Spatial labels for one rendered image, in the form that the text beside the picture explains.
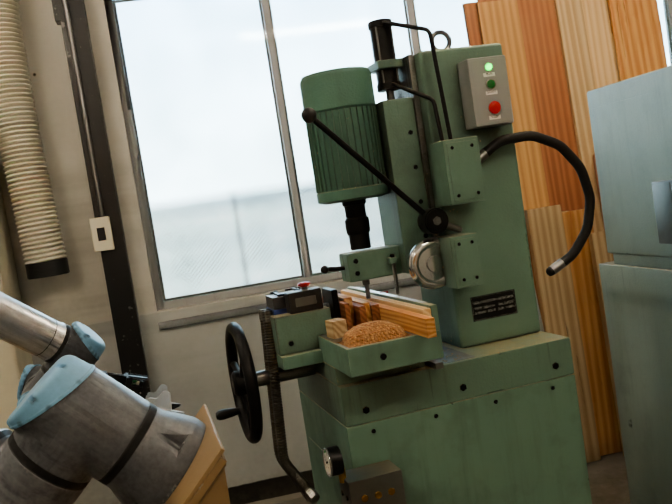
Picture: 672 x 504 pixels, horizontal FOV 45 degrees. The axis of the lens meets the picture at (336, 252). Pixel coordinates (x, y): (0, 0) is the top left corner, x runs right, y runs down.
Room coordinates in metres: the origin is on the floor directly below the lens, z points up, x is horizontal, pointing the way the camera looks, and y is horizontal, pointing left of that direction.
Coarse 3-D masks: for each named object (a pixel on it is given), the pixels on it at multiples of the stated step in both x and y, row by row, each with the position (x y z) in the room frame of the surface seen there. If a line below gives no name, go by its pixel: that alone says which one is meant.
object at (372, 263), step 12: (348, 252) 1.99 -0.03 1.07; (360, 252) 1.94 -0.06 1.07; (372, 252) 1.95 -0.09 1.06; (384, 252) 1.96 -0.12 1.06; (396, 252) 1.97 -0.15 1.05; (348, 264) 1.93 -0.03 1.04; (360, 264) 1.94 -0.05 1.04; (372, 264) 1.95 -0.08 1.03; (384, 264) 1.96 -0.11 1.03; (396, 264) 1.97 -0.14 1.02; (348, 276) 1.94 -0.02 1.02; (360, 276) 1.94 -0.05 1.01; (372, 276) 1.95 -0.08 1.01; (384, 276) 1.96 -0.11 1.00
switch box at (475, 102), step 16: (464, 64) 1.91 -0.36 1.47; (480, 64) 1.90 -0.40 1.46; (496, 64) 1.91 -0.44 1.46; (464, 80) 1.92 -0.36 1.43; (480, 80) 1.90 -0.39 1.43; (496, 80) 1.91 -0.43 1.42; (464, 96) 1.93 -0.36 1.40; (480, 96) 1.89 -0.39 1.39; (496, 96) 1.91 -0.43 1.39; (464, 112) 1.94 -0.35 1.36; (480, 112) 1.89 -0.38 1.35; (512, 112) 1.92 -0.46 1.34
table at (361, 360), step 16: (320, 336) 1.83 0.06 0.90; (416, 336) 1.67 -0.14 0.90; (304, 352) 1.82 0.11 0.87; (320, 352) 1.83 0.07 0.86; (336, 352) 1.71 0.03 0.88; (352, 352) 1.63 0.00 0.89; (368, 352) 1.64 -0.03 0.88; (384, 352) 1.65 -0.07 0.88; (400, 352) 1.66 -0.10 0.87; (416, 352) 1.67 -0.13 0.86; (432, 352) 1.68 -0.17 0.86; (288, 368) 1.80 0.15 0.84; (336, 368) 1.73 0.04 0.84; (352, 368) 1.63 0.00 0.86; (368, 368) 1.64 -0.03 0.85; (384, 368) 1.65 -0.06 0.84
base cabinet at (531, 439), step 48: (528, 384) 1.85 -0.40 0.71; (336, 432) 1.81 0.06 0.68; (384, 432) 1.75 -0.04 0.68; (432, 432) 1.78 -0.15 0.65; (480, 432) 1.81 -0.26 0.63; (528, 432) 1.84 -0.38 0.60; (576, 432) 1.87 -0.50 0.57; (336, 480) 1.87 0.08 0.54; (432, 480) 1.77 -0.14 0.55; (480, 480) 1.80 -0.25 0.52; (528, 480) 1.84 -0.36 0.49; (576, 480) 1.87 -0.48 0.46
